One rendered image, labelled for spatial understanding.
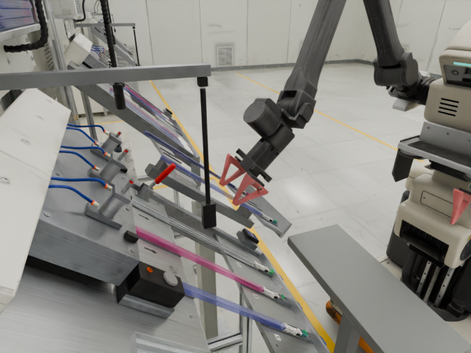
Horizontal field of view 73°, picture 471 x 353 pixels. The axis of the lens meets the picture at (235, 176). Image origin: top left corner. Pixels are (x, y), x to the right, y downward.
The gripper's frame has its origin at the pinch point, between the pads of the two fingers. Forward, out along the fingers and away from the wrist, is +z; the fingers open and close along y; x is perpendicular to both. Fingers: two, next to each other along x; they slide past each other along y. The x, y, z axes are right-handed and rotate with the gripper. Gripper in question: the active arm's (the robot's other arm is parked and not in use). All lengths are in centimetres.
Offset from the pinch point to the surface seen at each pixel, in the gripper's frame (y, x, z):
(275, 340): 25.6, 14.4, 13.9
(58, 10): -95, -55, -1
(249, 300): 16.3, 11.9, 13.9
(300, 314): 15.0, 30.8, 12.1
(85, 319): 33.2, -25.0, 14.8
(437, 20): -521, 456, -489
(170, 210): -8.3, -4.1, 14.5
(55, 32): -81, -50, 5
